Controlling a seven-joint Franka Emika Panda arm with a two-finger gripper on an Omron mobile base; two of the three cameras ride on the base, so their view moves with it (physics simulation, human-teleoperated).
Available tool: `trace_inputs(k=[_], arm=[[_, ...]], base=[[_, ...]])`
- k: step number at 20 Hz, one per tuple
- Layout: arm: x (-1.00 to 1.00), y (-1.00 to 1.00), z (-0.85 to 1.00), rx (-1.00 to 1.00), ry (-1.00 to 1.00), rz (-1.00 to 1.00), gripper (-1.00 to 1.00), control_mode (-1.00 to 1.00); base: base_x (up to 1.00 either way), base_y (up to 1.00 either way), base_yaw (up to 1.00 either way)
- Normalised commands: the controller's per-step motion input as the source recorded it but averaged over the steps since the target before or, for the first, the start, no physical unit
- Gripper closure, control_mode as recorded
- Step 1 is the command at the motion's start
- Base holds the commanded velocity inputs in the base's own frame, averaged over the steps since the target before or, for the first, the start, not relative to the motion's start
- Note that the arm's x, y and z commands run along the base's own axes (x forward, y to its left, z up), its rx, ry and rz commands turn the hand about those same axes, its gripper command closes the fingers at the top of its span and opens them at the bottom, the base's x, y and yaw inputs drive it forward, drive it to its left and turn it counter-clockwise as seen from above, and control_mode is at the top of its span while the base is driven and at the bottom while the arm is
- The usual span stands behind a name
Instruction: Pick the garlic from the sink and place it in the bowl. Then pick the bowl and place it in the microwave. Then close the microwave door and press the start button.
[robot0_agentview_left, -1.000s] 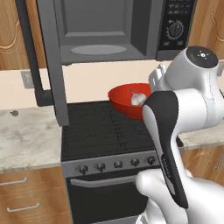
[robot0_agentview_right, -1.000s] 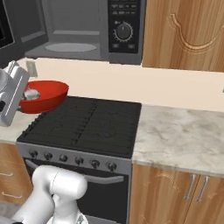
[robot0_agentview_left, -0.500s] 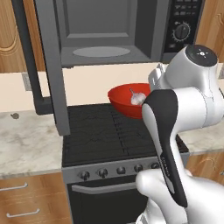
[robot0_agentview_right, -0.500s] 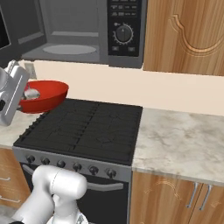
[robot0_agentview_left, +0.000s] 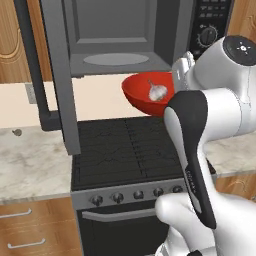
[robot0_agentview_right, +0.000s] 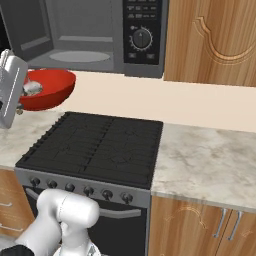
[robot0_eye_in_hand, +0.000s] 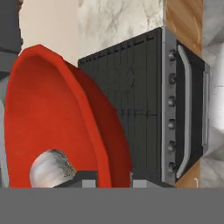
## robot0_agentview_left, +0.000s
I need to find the grey microwave door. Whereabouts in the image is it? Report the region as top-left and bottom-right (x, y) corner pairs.
(39, 0), (82, 156)

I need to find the grey wall outlet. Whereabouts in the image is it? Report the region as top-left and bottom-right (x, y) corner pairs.
(24, 82), (38, 105)

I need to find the silver drawer handle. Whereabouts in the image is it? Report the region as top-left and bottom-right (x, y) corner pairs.
(6, 237), (47, 250)
(0, 207), (34, 220)

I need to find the wooden base cupboard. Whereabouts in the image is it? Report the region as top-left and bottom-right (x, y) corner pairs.
(214, 172), (256, 203)

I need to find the grey microwave turntable plate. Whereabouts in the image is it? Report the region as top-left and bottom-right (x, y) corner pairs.
(82, 52), (150, 67)

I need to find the dark microwave door handle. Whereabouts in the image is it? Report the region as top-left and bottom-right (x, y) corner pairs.
(13, 0), (63, 132)

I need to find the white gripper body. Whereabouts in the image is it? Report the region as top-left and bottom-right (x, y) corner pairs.
(171, 50), (197, 93)

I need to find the red bowl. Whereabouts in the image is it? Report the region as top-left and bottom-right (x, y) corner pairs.
(121, 71), (176, 117)

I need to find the wooden drawer front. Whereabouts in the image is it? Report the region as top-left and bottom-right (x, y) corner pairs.
(0, 227), (83, 256)
(0, 196), (77, 232)

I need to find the grey microwave oven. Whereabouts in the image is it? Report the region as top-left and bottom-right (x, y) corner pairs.
(39, 0), (235, 78)

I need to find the white garlic bulb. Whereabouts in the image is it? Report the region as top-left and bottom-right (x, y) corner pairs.
(147, 79), (169, 102)

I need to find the wooden wall cupboard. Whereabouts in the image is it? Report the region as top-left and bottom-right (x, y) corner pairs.
(0, 0), (54, 85)
(227, 0), (256, 44)

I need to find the black stove with hob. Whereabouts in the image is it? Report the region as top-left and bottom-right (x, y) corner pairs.
(70, 114), (218, 256)

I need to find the silver oven door handle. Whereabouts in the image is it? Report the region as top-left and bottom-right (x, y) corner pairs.
(81, 207), (158, 223)

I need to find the black oven door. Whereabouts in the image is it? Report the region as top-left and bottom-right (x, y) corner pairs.
(76, 199), (172, 256)

